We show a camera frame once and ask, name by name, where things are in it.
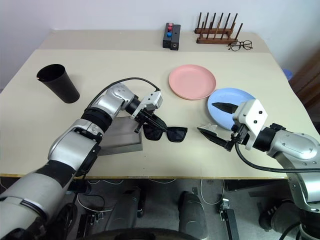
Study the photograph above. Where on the blue plastic container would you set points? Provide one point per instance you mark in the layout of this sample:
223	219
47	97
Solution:
288	74

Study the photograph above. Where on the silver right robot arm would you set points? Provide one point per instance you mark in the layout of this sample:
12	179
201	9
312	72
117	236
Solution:
297	147

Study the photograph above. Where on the pink plate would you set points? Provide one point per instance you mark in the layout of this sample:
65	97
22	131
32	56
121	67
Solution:
192	81

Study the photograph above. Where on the brown wooden peg rack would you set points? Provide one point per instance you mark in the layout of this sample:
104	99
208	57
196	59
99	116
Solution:
215	40

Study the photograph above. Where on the black metal stand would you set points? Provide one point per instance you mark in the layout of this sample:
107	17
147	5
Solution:
228	220

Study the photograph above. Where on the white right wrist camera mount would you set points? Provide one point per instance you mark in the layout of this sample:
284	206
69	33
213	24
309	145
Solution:
252	117

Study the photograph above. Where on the crumpled white paper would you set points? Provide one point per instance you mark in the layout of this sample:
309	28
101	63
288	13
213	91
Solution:
208	126

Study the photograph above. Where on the blue plate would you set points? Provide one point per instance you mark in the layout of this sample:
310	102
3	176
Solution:
225	120

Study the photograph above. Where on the black plastic cup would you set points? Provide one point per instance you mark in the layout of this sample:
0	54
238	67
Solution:
62	86

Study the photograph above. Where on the brown wooden furniture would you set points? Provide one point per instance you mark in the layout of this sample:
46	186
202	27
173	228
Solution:
308	90

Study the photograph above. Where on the black sunglasses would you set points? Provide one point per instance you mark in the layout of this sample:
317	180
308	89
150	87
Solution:
177	133

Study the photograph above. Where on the grey glasses case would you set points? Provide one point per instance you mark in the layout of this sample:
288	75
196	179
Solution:
122	140

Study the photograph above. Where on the dark-rimmed clear eyeglasses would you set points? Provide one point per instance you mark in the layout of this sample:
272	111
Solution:
240	46

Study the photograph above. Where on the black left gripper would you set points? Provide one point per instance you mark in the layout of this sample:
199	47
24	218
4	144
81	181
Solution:
145	117

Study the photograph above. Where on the black box with coloured buttons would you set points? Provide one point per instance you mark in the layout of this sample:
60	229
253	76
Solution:
167	41

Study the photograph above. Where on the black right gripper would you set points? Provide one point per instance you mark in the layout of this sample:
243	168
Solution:
240	135

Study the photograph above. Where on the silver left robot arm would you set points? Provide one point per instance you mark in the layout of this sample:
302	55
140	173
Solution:
67	150

